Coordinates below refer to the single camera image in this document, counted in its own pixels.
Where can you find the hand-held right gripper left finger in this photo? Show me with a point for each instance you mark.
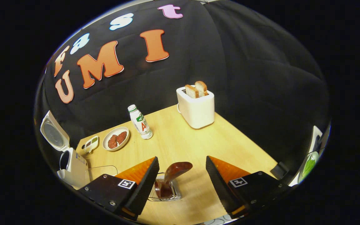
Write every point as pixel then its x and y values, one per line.
pixel 145 187

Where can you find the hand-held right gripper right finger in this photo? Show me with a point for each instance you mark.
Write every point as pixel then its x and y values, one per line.
pixel 219 184

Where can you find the clear chopstick holder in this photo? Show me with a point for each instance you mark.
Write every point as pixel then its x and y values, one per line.
pixel 177 192

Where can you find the brown wooden spoon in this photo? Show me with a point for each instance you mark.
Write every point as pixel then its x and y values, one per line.
pixel 175 172

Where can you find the white rice cooker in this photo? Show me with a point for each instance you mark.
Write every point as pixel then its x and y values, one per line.
pixel 77 168

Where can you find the white round plate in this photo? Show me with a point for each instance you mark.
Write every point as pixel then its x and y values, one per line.
pixel 111 147

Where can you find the small black object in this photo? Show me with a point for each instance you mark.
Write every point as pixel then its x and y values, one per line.
pixel 280 170

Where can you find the white drink bottle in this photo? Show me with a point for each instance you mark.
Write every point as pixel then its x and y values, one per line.
pixel 141 123

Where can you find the white divided grain dish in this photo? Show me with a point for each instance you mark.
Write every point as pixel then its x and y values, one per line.
pixel 91 144

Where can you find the white toaster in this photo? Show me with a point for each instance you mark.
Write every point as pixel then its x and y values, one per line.
pixel 197 109

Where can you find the green blurred object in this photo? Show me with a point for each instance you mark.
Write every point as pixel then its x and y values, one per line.
pixel 309 165

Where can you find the toasted bread slice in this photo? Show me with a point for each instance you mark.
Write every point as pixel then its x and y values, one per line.
pixel 192 91
pixel 201 88

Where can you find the black backdrop cloth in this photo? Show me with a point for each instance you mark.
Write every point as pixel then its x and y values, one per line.
pixel 245 78

